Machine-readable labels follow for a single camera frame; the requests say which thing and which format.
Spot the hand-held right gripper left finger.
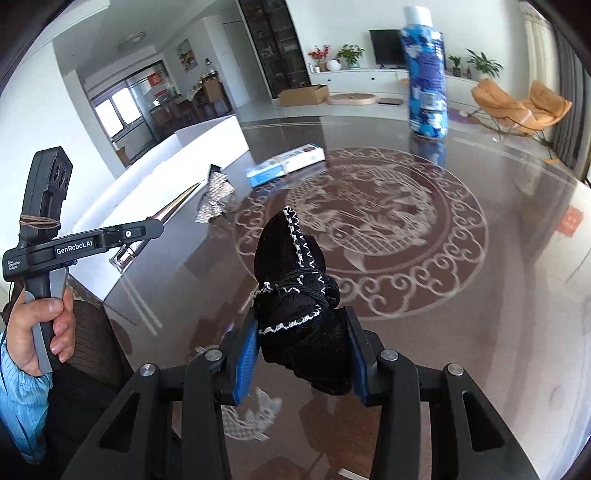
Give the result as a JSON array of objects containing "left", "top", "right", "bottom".
[{"left": 60, "top": 318, "right": 259, "bottom": 480}]

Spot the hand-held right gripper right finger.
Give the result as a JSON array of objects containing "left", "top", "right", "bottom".
[{"left": 344, "top": 307, "right": 541, "bottom": 480}]

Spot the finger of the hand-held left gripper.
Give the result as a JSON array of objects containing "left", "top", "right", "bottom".
[{"left": 105, "top": 220, "right": 165, "bottom": 245}]

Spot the black sock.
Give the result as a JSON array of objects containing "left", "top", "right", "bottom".
[{"left": 253, "top": 206, "right": 355, "bottom": 397}]

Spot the white storage box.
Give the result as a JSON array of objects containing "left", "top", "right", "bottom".
[{"left": 113, "top": 115, "right": 251, "bottom": 259}]

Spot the glass desktop with round pattern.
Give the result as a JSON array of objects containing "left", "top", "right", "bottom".
[{"left": 104, "top": 115, "right": 591, "bottom": 480}]

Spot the person's left hand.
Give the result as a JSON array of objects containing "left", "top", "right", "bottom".
[{"left": 7, "top": 291, "right": 75, "bottom": 377}]

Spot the dark woven chair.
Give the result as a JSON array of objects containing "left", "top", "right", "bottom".
[{"left": 46, "top": 300, "right": 134, "bottom": 462}]

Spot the dining table with chairs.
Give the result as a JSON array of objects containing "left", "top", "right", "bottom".
[{"left": 150, "top": 74, "right": 234, "bottom": 130}]

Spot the blue and white carton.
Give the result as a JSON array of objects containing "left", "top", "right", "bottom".
[{"left": 245, "top": 144, "right": 326, "bottom": 188}]

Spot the open cardboard box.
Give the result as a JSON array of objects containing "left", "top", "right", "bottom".
[{"left": 277, "top": 84, "right": 330, "bottom": 108}]

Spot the dark glass display cabinet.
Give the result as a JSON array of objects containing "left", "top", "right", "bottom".
[{"left": 238, "top": 0, "right": 311, "bottom": 100}]

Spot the round beige pet bed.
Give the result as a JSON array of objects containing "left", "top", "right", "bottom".
[{"left": 329, "top": 92, "right": 378, "bottom": 106}]

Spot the red flower bouquet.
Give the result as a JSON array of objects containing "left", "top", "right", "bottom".
[{"left": 308, "top": 45, "right": 332, "bottom": 72}]

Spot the white television cabinet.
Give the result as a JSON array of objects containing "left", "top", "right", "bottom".
[{"left": 307, "top": 67, "right": 481, "bottom": 101}]

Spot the bushy green potted plant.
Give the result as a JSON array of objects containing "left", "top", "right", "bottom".
[{"left": 336, "top": 44, "right": 365, "bottom": 69}]

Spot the blue patterned spray can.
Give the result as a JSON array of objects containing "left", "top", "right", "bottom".
[{"left": 399, "top": 6, "right": 450, "bottom": 139}]

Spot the orange lounge chair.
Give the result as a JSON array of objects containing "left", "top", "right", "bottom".
[{"left": 471, "top": 78, "right": 573, "bottom": 139}]

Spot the black television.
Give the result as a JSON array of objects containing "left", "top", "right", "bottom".
[{"left": 369, "top": 28, "right": 407, "bottom": 68}]

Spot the large leafy potted plant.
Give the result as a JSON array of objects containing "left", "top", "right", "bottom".
[{"left": 465, "top": 48, "right": 504, "bottom": 81}]

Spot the grey curtain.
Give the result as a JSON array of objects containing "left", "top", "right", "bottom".
[{"left": 551, "top": 28, "right": 591, "bottom": 185}]

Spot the framed wall picture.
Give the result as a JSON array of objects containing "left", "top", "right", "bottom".
[{"left": 175, "top": 39, "right": 197, "bottom": 72}]

